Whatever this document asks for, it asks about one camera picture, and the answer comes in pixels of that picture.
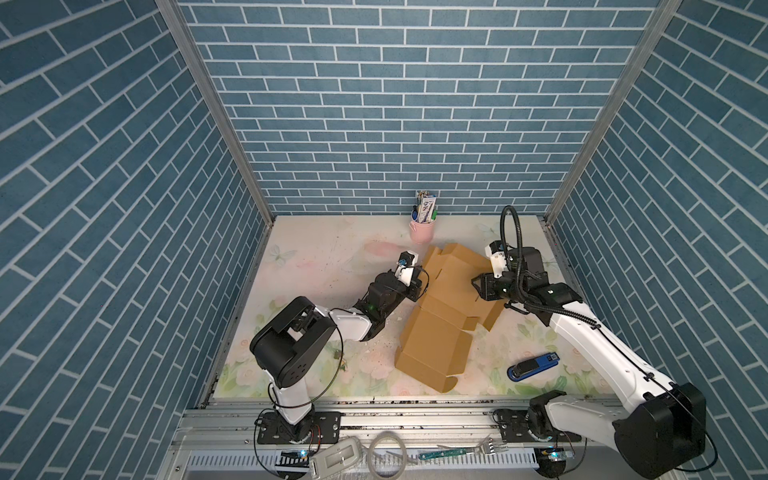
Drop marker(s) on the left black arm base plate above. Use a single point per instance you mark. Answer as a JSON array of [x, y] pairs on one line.
[[317, 427]]

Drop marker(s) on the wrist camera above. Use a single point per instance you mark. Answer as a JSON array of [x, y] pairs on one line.
[[406, 265], [496, 252]]

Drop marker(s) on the floral table mat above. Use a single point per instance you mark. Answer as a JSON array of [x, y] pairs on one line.
[[331, 260]]

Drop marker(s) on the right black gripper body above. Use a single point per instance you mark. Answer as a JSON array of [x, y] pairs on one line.
[[502, 287]]

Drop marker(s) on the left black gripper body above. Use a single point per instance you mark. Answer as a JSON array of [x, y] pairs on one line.
[[412, 289]]

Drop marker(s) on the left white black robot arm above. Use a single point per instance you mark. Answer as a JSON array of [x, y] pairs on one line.
[[288, 345]]

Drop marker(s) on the green handled tool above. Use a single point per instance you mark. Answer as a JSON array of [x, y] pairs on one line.
[[444, 453]]

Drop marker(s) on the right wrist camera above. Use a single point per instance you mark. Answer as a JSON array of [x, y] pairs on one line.
[[496, 252]]

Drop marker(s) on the pink pen holder cup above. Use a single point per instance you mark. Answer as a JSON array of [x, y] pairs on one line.
[[421, 233]]

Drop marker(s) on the silver fork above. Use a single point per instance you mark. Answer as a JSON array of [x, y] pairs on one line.
[[487, 446]]

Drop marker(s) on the white plastic device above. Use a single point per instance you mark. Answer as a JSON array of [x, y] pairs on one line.
[[345, 454]]

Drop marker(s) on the aluminium frame rail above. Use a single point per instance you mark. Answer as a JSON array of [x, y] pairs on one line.
[[219, 441]]

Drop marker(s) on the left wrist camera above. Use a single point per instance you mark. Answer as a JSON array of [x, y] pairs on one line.
[[406, 265]]

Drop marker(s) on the blue black stapler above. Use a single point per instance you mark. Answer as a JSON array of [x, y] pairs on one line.
[[529, 367]]

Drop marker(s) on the brown cardboard paper box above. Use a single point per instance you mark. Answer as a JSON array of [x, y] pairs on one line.
[[436, 340]]

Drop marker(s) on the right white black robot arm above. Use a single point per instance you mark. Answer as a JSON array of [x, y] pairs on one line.
[[661, 424]]

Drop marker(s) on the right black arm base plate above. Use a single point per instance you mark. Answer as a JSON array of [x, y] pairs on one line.
[[516, 426]]

